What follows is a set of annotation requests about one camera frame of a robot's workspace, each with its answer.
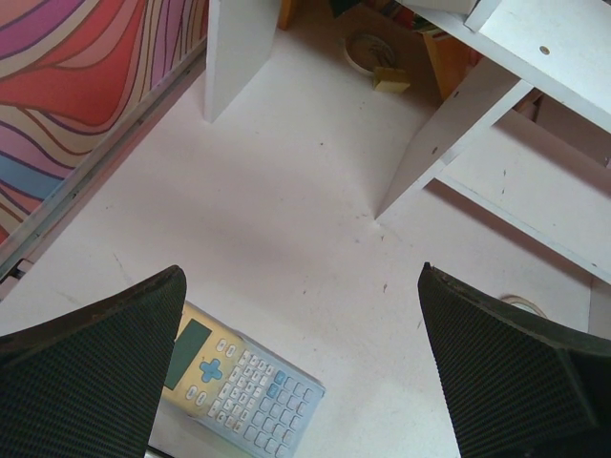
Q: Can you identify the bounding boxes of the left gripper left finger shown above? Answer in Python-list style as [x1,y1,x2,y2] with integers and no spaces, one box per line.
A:
[1,265,186,457]

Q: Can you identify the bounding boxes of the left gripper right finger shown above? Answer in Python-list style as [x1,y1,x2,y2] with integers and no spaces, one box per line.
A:
[417,263,610,457]

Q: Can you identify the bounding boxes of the clear tape roll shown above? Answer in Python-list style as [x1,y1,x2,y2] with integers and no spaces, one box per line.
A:
[500,295,547,318]

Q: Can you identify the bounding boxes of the white wooden bookshelf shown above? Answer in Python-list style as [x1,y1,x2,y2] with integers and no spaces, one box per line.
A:
[203,0,611,341]

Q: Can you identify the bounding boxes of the yellow grey calculator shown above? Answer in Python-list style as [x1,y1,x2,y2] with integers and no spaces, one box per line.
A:
[162,302,326,457]

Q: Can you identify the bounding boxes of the small books behind shelf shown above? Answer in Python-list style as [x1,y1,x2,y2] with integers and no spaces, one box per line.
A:
[391,4,483,100]

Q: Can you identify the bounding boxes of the yellow block under shelf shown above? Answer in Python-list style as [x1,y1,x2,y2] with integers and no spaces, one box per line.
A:
[373,67,411,94]

